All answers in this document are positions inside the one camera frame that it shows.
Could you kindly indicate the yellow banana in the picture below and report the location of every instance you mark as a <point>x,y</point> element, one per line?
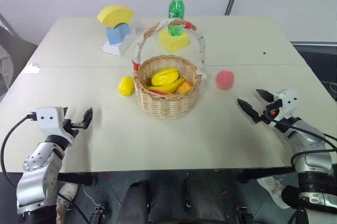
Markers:
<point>172,85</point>

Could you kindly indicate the yellow foam arch block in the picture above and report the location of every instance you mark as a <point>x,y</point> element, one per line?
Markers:
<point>113,14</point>

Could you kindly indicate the red yellow apple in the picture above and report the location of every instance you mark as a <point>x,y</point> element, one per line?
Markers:
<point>185,87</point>

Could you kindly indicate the black floor clamp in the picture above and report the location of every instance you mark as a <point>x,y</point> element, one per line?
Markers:
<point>245,216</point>
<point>100,213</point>

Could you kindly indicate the white foam block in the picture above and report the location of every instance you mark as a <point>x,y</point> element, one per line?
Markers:
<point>116,48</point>

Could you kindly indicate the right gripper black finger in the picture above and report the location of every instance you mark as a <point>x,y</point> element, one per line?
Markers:
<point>264,94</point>
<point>248,109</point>

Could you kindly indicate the yellow lemon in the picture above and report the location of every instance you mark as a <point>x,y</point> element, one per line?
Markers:
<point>127,86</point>

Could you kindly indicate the green plastic bottle yellow cap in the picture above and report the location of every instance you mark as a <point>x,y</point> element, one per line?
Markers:
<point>176,8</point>

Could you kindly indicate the blue foam block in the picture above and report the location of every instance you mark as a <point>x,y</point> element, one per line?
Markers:
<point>117,35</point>

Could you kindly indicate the pink peach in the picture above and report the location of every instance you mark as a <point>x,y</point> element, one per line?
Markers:
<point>225,79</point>

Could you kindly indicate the red yellow mango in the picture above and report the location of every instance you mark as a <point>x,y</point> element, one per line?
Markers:
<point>159,92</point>

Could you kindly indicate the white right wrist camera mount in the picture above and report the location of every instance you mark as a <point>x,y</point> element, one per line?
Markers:
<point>288,100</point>

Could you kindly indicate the yellow starfruit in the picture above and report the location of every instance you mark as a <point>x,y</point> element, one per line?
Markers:
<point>166,76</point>

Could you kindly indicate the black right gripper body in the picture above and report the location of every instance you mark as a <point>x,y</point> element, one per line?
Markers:
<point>269,113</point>

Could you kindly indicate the white sneaker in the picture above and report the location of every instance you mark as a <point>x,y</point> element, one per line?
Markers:
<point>67,193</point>
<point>273,189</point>

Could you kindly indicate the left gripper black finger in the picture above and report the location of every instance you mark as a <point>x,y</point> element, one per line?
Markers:
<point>87,116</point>
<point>65,110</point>

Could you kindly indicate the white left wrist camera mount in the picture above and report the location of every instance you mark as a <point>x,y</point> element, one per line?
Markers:
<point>48,121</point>

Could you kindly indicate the yellow foam wedge block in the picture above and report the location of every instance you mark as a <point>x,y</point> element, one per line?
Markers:
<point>173,42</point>

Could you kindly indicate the black table frame bar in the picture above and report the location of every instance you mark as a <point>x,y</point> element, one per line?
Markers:
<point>79,179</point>
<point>263,176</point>

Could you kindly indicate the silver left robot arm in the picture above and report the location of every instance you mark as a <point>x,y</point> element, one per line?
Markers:
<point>39,171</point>

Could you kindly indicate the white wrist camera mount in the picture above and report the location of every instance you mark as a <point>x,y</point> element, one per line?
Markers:
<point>288,100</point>
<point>48,121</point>

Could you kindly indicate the dark rounded shape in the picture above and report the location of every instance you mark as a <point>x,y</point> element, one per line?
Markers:
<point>135,203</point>

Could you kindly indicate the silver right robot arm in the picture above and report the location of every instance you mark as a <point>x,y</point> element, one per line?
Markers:
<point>313,160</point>

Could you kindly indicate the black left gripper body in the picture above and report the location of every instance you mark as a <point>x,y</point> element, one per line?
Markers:
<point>70,124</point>

